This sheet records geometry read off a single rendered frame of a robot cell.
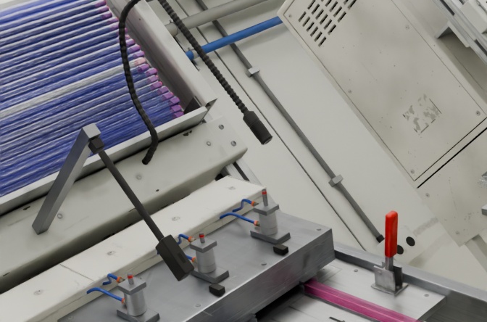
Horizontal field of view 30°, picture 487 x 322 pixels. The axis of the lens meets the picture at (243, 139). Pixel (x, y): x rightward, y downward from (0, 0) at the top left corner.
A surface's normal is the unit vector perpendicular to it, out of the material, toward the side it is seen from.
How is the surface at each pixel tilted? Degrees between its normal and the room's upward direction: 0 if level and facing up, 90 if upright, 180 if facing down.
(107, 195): 90
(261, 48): 90
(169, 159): 90
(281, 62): 90
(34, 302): 44
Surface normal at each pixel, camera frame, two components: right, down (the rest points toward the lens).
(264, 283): 0.70, 0.18
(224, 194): -0.14, -0.92
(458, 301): -0.70, 0.35
